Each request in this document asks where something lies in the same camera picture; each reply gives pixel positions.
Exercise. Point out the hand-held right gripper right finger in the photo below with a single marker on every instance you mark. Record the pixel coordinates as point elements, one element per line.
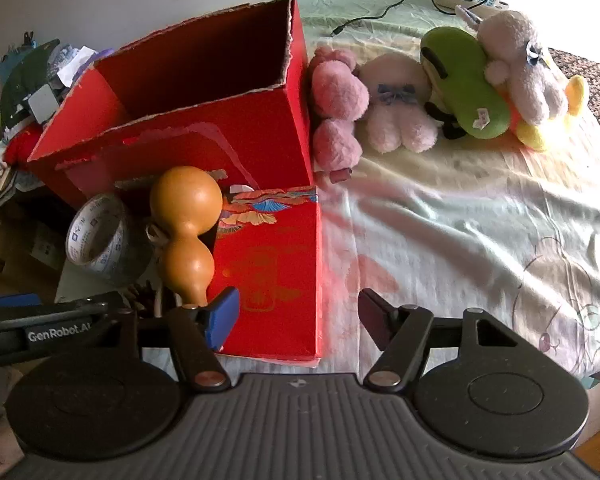
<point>375,320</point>

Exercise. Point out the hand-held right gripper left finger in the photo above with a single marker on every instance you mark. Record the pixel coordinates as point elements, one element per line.
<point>222,320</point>

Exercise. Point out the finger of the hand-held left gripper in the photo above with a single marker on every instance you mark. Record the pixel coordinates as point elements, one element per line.
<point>15,301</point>

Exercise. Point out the small red printed box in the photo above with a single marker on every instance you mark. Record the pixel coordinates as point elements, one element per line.
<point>280,270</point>

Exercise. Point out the printed tape roll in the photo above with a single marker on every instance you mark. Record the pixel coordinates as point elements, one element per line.
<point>130,255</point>

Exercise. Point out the orange gourd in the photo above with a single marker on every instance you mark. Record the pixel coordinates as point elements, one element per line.
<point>185,200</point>

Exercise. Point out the large red cardboard box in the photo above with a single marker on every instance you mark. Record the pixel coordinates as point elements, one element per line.
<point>205,150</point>

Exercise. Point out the red plush toy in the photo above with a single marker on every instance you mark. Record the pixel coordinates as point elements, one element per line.
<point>22,147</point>

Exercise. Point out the grey square tile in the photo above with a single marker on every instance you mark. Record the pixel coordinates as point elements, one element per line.
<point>42,104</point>

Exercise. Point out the pale pink bow plush toy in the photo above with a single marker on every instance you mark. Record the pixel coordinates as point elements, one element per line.
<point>400,120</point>

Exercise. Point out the purple tissue pack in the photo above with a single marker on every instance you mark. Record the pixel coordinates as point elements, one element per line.
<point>77,65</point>

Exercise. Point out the green plush toy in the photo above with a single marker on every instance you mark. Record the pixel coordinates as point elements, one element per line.
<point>465,75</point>

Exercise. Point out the white plush toy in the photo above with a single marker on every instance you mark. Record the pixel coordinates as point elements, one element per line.
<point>520,60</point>

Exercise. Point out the yellow plush toy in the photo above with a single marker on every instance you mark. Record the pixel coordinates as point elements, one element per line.
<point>577,92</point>

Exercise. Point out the brown patterned blanket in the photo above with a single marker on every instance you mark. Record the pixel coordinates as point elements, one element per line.
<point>595,80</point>

